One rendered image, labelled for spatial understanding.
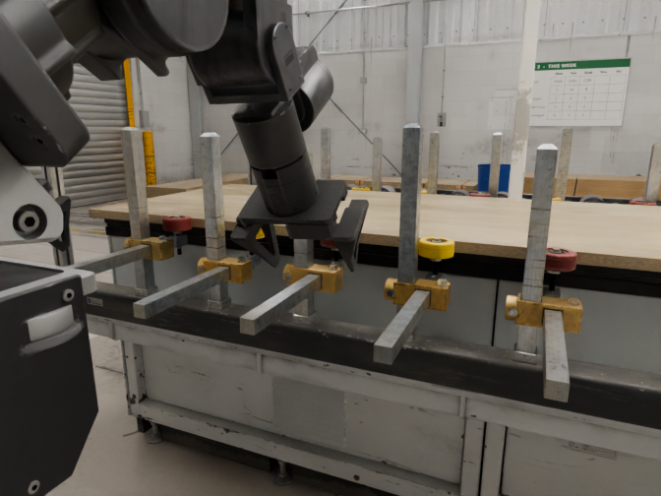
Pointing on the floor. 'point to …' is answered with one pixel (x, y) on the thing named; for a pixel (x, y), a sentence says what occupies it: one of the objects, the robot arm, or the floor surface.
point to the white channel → (523, 97)
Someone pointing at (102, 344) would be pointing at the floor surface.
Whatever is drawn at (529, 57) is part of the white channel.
